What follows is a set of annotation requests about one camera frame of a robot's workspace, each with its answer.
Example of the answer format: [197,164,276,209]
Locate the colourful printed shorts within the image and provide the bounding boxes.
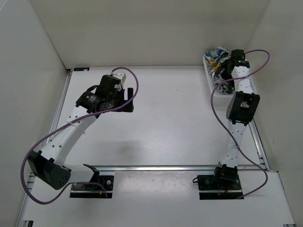
[204,46,231,87]

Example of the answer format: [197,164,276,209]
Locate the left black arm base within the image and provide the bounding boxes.
[70,172,115,199]

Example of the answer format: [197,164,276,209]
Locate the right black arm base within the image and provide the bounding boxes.
[192,175,243,200]

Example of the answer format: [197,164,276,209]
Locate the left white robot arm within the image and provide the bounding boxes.
[27,73,134,190]

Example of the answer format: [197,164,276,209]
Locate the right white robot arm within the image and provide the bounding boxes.
[213,49,260,189]

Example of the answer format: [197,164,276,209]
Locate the white plastic mesh basket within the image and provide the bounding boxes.
[203,47,257,99]

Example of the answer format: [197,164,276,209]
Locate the black corner label plate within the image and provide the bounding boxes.
[73,67,90,71]

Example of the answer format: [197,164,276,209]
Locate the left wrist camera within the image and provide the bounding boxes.
[111,72,126,83]

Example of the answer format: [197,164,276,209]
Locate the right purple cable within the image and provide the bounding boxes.
[211,49,272,199]

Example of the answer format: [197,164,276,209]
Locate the purple cable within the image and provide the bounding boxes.
[20,67,139,204]
[211,49,272,199]

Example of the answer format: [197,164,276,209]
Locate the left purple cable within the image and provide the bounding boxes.
[20,67,139,204]

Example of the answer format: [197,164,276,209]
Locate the front aluminium rail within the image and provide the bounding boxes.
[94,165,268,172]

